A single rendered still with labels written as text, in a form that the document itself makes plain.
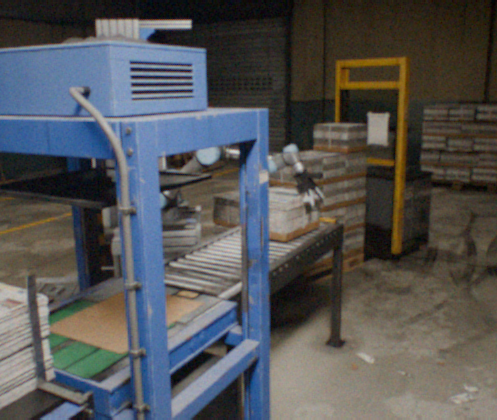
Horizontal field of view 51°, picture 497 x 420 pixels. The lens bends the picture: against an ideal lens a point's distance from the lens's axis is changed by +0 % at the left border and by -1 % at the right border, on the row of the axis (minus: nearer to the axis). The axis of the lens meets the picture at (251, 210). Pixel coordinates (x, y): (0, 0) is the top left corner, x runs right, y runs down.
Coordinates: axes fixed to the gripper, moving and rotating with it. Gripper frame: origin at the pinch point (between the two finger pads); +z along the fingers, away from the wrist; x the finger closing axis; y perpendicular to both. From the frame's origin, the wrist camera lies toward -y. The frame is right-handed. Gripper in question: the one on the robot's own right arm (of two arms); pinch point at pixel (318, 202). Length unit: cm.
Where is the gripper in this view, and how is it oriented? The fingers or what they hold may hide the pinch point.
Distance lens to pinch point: 291.9
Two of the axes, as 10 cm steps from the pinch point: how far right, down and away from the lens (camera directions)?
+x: -5.9, 1.9, -7.8
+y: -6.9, 3.8, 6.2
